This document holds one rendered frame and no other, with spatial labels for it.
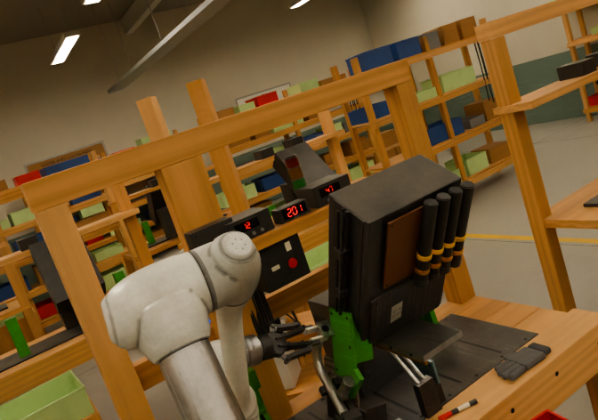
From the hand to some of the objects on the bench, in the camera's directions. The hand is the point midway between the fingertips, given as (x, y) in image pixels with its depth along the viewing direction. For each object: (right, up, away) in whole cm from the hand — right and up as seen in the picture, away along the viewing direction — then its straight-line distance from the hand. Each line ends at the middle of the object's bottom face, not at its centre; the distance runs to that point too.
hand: (316, 334), depth 176 cm
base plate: (+23, -26, +11) cm, 36 cm away
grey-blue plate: (+37, -20, +1) cm, 42 cm away
